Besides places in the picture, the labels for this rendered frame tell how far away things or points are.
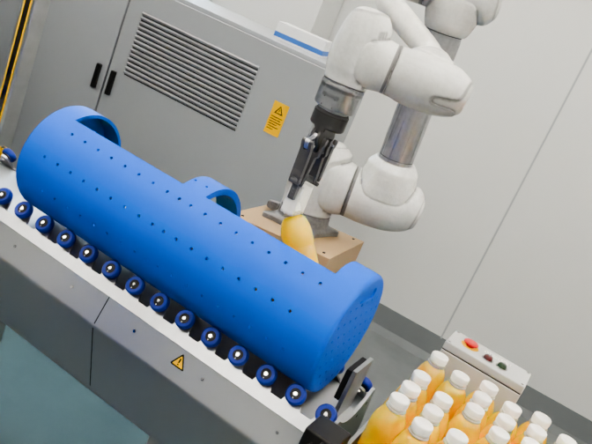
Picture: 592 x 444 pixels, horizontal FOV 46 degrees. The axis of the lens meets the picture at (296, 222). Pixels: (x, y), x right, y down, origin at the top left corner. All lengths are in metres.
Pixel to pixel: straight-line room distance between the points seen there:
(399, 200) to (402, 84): 0.66
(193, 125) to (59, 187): 1.65
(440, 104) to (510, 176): 2.72
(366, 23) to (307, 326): 0.59
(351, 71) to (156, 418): 0.90
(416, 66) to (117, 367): 0.95
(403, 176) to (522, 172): 2.17
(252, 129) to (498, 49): 1.60
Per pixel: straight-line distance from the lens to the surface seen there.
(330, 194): 2.00
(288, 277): 1.41
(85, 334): 1.74
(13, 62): 2.46
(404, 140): 1.97
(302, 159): 1.42
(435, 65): 1.41
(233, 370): 1.53
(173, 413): 1.65
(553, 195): 4.10
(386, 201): 1.99
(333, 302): 1.38
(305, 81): 3.03
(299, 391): 1.47
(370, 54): 1.39
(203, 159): 3.27
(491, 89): 4.11
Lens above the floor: 1.71
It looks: 18 degrees down
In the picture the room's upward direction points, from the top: 23 degrees clockwise
